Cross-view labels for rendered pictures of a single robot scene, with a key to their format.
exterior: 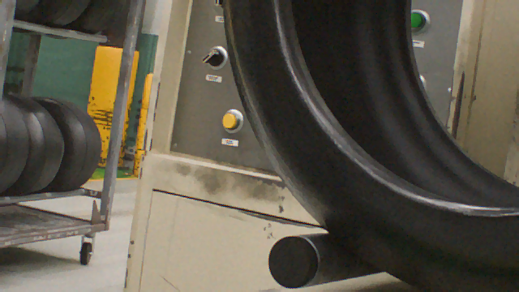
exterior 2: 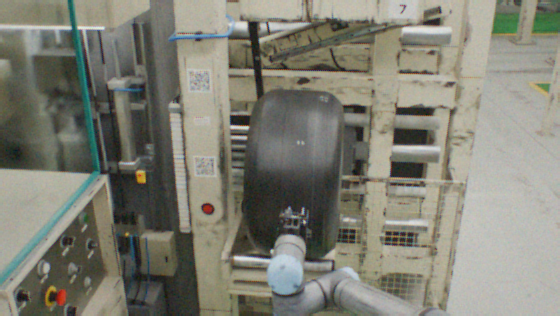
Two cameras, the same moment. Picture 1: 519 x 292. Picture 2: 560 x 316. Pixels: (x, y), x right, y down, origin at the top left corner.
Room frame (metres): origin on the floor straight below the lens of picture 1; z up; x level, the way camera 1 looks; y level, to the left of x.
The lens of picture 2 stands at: (1.65, 1.27, 2.02)
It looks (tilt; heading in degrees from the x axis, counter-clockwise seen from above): 25 degrees down; 247
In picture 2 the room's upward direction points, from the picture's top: straight up
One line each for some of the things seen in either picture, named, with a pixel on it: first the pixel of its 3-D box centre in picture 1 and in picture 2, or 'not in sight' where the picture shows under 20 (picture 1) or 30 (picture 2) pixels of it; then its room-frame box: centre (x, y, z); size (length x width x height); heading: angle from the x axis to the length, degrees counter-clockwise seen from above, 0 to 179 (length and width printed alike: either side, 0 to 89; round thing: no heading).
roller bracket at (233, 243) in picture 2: not in sight; (236, 236); (1.12, -0.34, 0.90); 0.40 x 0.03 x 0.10; 60
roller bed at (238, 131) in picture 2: not in sight; (242, 154); (0.97, -0.69, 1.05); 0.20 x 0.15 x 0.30; 150
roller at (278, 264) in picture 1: (375, 250); (282, 262); (1.03, -0.13, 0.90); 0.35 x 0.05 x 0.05; 150
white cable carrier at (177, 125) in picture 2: not in sight; (183, 168); (1.29, -0.38, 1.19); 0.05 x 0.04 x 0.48; 60
